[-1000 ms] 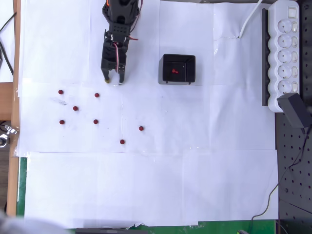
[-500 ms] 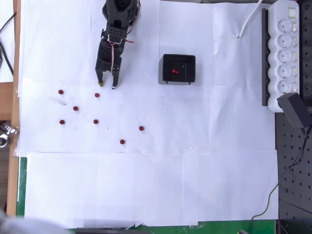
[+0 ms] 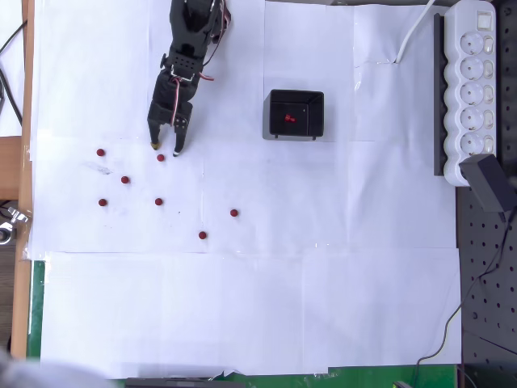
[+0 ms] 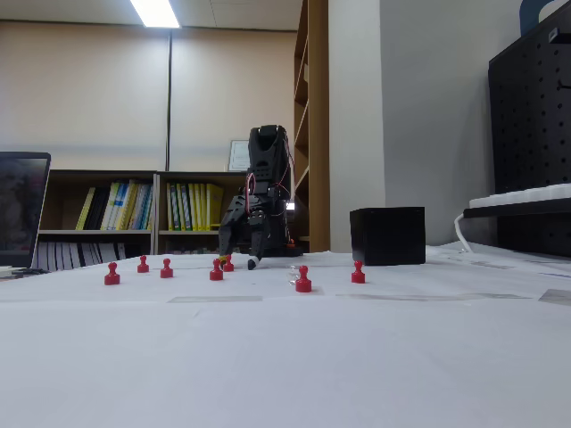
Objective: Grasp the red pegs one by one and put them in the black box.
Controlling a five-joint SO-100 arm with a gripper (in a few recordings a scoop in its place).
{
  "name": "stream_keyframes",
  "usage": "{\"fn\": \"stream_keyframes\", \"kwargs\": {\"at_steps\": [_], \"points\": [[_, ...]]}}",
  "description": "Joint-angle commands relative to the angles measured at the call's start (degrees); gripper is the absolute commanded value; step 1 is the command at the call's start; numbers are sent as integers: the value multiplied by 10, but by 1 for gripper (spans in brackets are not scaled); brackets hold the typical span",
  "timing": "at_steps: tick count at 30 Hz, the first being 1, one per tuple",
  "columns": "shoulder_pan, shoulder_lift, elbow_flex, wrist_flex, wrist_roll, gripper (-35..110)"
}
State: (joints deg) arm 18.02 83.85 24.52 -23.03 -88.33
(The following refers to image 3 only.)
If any black square bin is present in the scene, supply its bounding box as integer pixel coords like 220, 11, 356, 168
262, 89, 326, 141

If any metal clamp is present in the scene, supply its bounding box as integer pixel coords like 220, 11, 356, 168
0, 205, 32, 246

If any taped white paper cover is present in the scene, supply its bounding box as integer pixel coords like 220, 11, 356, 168
27, 0, 464, 381

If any green mat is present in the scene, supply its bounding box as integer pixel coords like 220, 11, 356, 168
27, 260, 460, 388

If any dark ribbed panel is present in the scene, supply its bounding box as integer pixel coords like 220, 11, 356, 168
0, 242, 19, 351

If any blurry grey round object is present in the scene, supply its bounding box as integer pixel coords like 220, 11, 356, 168
0, 349, 108, 388

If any white power strip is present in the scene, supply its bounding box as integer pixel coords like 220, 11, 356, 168
443, 0, 497, 188

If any black power adapter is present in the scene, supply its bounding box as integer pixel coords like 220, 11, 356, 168
459, 154, 512, 214

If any black perforated board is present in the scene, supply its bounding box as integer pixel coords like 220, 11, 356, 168
455, 0, 517, 388

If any white power cable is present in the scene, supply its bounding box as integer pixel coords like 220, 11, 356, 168
393, 0, 438, 65

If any thin black cable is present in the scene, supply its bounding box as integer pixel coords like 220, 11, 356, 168
410, 212, 517, 388

